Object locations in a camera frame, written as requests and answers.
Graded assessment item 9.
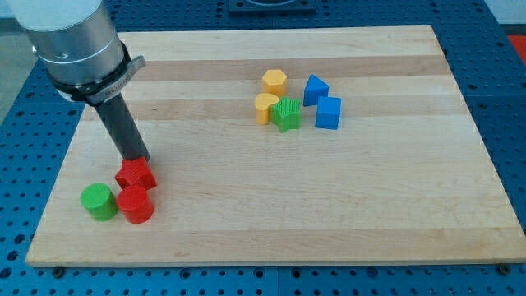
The red star block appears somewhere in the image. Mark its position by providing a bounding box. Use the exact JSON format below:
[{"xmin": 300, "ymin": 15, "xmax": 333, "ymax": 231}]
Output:
[{"xmin": 114, "ymin": 156, "xmax": 157, "ymax": 190}]

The green star block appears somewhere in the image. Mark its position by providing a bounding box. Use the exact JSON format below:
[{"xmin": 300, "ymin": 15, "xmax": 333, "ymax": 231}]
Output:
[{"xmin": 270, "ymin": 96, "xmax": 302, "ymax": 132}]

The wooden board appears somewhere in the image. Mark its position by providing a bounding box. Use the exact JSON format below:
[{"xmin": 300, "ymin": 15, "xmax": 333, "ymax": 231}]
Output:
[{"xmin": 26, "ymin": 25, "xmax": 525, "ymax": 267}]

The red cylinder block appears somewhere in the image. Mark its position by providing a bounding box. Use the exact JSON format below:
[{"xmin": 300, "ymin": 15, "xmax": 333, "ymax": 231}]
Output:
[{"xmin": 117, "ymin": 185, "xmax": 154, "ymax": 224}]

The yellow heart block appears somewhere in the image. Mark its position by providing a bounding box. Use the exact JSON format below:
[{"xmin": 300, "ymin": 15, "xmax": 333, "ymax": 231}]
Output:
[{"xmin": 255, "ymin": 93, "xmax": 279, "ymax": 125}]

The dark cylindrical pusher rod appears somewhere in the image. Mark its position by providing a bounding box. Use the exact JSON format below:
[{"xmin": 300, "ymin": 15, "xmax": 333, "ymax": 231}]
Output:
[{"xmin": 95, "ymin": 95, "xmax": 150, "ymax": 160}]

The blue cube block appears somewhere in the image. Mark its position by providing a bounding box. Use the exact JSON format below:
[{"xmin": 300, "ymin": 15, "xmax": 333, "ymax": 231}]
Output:
[{"xmin": 315, "ymin": 96, "xmax": 342, "ymax": 130}]

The blue triangle block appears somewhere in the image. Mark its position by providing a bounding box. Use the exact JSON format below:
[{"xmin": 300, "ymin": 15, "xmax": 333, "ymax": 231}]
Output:
[{"xmin": 303, "ymin": 74, "xmax": 330, "ymax": 107}]

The green cylinder block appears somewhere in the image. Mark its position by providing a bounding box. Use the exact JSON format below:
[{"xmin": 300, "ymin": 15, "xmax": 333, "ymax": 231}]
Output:
[{"xmin": 80, "ymin": 183, "xmax": 118, "ymax": 221}]

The yellow hexagon block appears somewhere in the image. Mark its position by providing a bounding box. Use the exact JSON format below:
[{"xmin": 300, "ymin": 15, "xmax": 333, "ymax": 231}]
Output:
[{"xmin": 262, "ymin": 69, "xmax": 288, "ymax": 97}]

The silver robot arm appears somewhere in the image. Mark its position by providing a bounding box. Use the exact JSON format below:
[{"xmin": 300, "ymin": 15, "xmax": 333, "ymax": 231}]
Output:
[{"xmin": 7, "ymin": 0, "xmax": 145, "ymax": 106}]

